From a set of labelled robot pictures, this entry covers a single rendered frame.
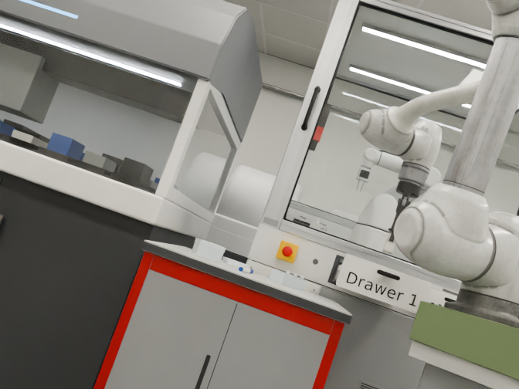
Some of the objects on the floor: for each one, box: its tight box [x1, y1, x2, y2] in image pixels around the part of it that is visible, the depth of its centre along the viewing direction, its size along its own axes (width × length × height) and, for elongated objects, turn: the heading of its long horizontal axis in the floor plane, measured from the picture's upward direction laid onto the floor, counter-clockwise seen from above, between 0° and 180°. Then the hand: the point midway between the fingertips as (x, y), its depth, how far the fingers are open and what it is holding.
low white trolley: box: [93, 240, 352, 389], centre depth 175 cm, size 58×62×76 cm
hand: (390, 242), depth 173 cm, fingers open, 3 cm apart
